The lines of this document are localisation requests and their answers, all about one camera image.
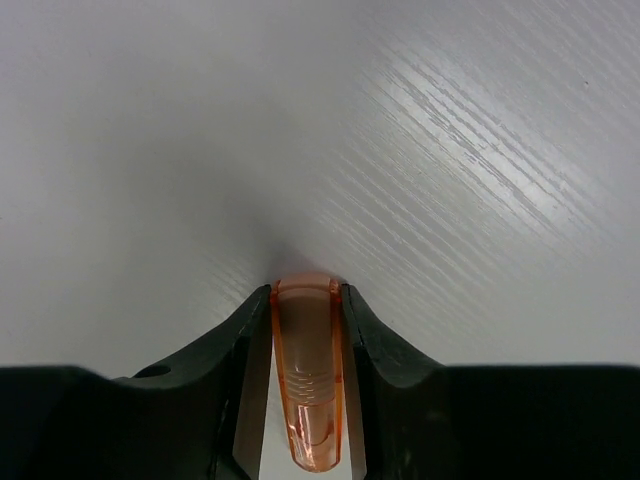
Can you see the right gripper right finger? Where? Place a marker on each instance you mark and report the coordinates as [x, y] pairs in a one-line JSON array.
[[410, 417]]

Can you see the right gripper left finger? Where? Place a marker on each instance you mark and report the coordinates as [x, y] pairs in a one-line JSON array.
[[198, 413]]

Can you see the orange highlighter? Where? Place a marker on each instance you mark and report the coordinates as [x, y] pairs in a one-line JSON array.
[[306, 327]]

